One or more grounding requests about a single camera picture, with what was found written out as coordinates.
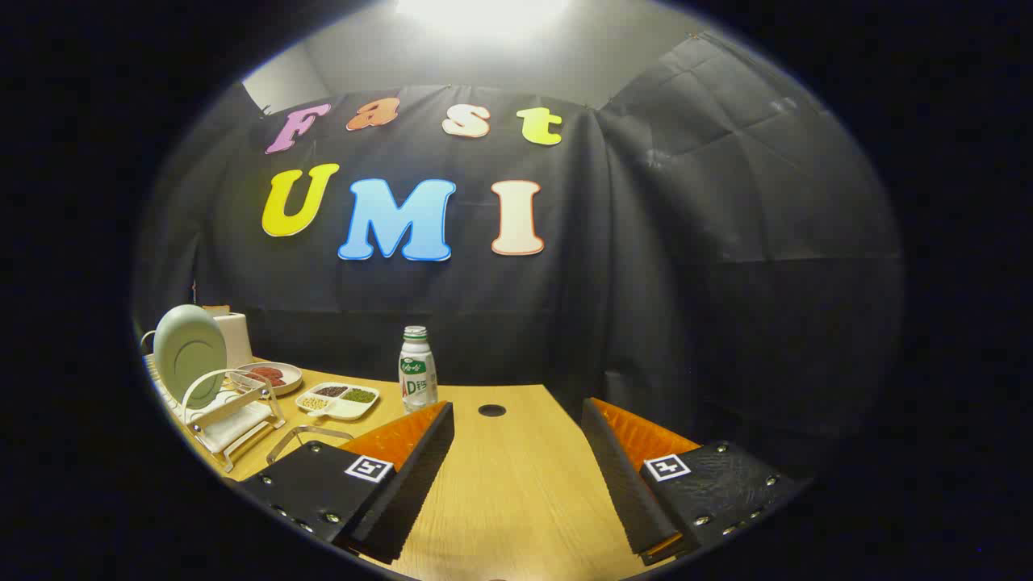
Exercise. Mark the black backdrop cloth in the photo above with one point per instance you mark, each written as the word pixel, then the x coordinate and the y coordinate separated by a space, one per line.
pixel 686 282

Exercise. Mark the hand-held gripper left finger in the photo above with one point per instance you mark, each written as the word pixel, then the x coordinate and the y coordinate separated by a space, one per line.
pixel 411 484

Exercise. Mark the white dish rack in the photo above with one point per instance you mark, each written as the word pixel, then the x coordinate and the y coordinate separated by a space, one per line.
pixel 234 428

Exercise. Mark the white plastic drink bottle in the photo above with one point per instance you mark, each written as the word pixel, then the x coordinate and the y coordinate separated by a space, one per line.
pixel 418 379

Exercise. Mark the white divided dish with beans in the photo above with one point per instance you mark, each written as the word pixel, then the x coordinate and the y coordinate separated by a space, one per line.
pixel 343 407

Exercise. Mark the bowl of red meat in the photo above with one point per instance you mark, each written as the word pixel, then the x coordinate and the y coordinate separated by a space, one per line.
pixel 282 375

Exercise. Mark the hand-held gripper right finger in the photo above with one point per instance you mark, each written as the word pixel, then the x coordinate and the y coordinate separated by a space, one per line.
pixel 621 484

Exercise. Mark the white box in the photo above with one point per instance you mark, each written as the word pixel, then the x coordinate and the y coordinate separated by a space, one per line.
pixel 236 339

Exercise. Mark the pale green plate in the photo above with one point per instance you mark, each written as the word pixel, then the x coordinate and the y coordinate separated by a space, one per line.
pixel 186 347

